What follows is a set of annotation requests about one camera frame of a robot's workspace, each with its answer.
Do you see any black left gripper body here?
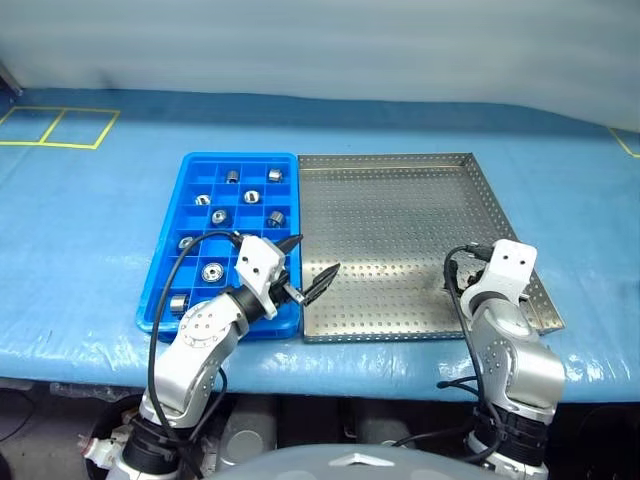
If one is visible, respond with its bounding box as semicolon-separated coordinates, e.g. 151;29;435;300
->
271;269;304;306

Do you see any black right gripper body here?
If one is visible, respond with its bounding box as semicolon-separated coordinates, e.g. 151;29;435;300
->
464;267;490;292

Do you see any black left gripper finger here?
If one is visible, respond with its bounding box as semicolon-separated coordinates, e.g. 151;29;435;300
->
300;262;342;308
276;233;305;257

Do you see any blue compartment tray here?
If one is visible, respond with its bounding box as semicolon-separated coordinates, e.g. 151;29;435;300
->
136;152;303;343

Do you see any perforated metal tray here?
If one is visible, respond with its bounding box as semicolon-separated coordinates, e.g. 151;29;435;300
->
297;152;565;345

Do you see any dark grey rounded cylinder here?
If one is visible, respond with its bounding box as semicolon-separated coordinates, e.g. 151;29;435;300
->
219;399;279;469
349;414;401;446

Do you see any grey rounded robot chest cover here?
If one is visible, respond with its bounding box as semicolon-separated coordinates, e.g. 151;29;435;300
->
209;444;501;480

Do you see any blue plastic table cover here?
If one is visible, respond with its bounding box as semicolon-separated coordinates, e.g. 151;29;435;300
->
0;87;640;404

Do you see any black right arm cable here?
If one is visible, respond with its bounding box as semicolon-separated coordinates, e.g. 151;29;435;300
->
389;242;506;464

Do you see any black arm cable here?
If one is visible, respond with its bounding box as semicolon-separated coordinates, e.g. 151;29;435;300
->
147;229;246;480
389;242;506;464

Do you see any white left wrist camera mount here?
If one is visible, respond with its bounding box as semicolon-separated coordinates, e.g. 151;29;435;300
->
233;237;287;320

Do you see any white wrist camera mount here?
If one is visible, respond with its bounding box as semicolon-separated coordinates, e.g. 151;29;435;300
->
487;238;539;302
233;237;287;320

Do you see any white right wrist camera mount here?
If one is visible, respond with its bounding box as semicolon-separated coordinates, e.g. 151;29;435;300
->
487;238;539;302

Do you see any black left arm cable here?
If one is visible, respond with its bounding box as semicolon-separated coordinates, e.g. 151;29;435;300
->
147;229;246;480

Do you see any grey metal frame bar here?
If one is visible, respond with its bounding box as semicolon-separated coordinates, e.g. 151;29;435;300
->
0;59;25;97

